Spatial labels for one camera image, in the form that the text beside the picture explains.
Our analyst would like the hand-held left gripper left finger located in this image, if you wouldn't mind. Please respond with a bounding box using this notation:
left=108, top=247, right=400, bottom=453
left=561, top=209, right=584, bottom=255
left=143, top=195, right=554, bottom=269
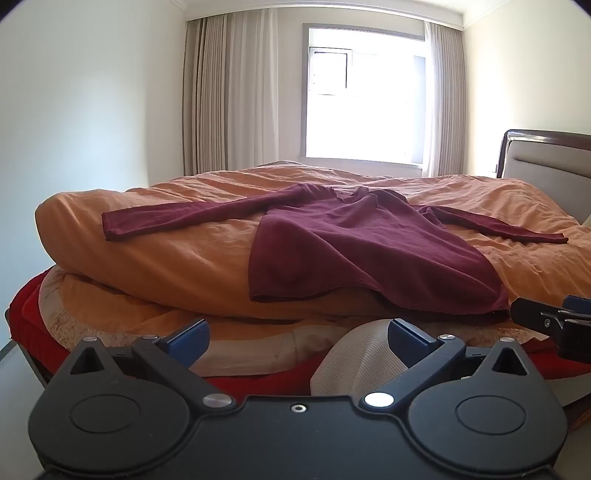
left=58, top=318, right=236, bottom=413

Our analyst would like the red bed sheet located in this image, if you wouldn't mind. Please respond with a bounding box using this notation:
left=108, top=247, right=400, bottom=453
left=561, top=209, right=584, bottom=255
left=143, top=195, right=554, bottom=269
left=7, top=272, right=591, bottom=409

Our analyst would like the sheer white curtain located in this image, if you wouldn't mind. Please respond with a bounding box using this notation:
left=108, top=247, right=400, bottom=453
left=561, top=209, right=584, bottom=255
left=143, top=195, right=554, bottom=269
left=226, top=8, right=306, bottom=171
left=422, top=21, right=445, bottom=177

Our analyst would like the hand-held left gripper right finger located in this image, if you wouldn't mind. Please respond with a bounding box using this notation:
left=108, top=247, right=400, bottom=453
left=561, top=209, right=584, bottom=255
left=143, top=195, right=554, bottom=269
left=362, top=318, right=539, bottom=412

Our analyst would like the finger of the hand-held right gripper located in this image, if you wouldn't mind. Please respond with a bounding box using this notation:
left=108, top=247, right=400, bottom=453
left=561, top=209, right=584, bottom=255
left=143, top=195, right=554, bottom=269
left=510, top=298, right=566, bottom=334
left=562, top=295, right=591, bottom=319

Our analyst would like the maroon long-sleeve shirt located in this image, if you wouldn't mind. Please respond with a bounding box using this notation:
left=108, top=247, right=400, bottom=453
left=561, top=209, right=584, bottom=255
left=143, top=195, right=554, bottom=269
left=102, top=182, right=570, bottom=324

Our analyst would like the orange duvet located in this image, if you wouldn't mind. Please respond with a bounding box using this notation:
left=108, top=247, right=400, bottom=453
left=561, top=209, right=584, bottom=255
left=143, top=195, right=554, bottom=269
left=34, top=159, right=591, bottom=326

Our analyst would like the padded headboard with wooden frame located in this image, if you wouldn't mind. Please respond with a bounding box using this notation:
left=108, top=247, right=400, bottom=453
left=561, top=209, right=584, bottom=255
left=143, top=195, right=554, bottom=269
left=496, top=129, right=591, bottom=223

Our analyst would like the beige curtain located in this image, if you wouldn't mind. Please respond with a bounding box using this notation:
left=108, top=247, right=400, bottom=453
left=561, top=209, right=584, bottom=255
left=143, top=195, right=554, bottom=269
left=436, top=25, right=468, bottom=178
left=182, top=14, right=241, bottom=177

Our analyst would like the white ribbed cloth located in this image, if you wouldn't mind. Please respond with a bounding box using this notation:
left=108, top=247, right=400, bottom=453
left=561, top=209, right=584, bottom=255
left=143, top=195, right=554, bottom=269
left=309, top=318, right=413, bottom=398

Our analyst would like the window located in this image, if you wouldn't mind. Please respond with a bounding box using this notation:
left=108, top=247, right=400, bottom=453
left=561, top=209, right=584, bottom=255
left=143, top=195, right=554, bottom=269
left=302, top=23, right=428, bottom=167

